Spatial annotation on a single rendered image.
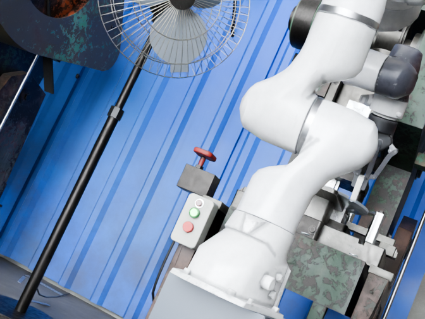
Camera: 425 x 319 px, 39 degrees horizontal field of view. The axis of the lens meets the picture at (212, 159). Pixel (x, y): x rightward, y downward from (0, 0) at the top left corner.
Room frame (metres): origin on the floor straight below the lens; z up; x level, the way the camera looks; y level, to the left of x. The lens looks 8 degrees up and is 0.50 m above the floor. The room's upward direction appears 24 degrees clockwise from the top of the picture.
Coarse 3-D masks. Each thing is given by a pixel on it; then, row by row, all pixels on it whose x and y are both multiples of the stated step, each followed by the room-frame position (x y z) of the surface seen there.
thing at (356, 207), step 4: (332, 188) 1.57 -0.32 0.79; (340, 192) 1.58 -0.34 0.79; (340, 196) 1.59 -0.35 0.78; (344, 196) 1.58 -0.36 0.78; (348, 196) 1.58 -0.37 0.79; (344, 200) 1.62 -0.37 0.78; (344, 204) 1.69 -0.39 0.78; (348, 204) 1.66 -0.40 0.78; (352, 204) 1.63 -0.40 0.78; (356, 204) 1.61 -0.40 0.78; (360, 204) 1.61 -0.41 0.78; (344, 208) 1.75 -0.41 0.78; (348, 208) 1.72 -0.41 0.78; (352, 208) 1.69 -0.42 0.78; (356, 208) 1.67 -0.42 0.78; (360, 208) 1.64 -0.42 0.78; (364, 208) 1.63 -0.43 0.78; (348, 212) 1.79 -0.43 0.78; (352, 212) 1.76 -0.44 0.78; (356, 212) 1.73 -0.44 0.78; (360, 212) 1.69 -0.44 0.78; (364, 212) 1.67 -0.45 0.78
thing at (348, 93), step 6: (342, 90) 1.78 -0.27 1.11; (348, 90) 1.77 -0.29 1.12; (354, 90) 1.77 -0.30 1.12; (360, 90) 1.76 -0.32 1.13; (342, 96) 1.78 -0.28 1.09; (348, 96) 1.77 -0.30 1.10; (354, 96) 1.77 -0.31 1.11; (336, 102) 1.78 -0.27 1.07; (342, 102) 1.78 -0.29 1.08; (348, 102) 1.77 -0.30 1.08; (354, 102) 1.76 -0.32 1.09; (354, 108) 1.76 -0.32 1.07; (360, 108) 1.75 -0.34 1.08; (366, 108) 1.75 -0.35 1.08; (366, 114) 1.75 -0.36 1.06; (366, 168) 1.84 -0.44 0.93
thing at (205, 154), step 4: (196, 148) 1.71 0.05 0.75; (200, 148) 1.71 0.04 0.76; (196, 152) 1.72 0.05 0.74; (200, 152) 1.70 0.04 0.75; (204, 152) 1.70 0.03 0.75; (208, 152) 1.70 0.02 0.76; (200, 156) 1.76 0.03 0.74; (204, 156) 1.73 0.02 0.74; (208, 156) 1.70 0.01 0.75; (212, 156) 1.71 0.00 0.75; (200, 160) 1.73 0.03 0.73; (204, 160) 1.73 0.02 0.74; (212, 160) 1.73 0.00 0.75; (200, 164) 1.73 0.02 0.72
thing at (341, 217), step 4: (332, 212) 1.77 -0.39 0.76; (336, 212) 1.77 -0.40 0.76; (340, 212) 1.77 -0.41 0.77; (344, 212) 1.76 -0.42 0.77; (332, 216) 1.77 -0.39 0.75; (336, 216) 1.77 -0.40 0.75; (340, 216) 1.77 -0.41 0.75; (344, 216) 1.79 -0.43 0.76; (336, 220) 1.77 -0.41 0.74; (340, 220) 1.76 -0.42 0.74; (344, 220) 1.82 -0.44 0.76
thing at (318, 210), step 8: (320, 192) 1.60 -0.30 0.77; (328, 192) 1.55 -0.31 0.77; (336, 192) 1.54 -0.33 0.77; (312, 200) 1.67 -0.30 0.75; (320, 200) 1.66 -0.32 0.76; (328, 200) 1.65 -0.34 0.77; (336, 200) 1.60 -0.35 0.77; (312, 208) 1.67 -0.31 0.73; (320, 208) 1.66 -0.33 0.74; (328, 208) 1.65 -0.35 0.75; (336, 208) 1.74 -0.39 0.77; (304, 216) 1.67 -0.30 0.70; (312, 216) 1.66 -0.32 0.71; (320, 216) 1.66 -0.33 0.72; (328, 216) 1.69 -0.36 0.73; (304, 224) 1.67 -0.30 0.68; (312, 224) 1.66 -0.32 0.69; (320, 224) 1.65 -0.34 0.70; (296, 232) 1.67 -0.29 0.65; (312, 232) 1.65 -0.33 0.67; (320, 232) 1.66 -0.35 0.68
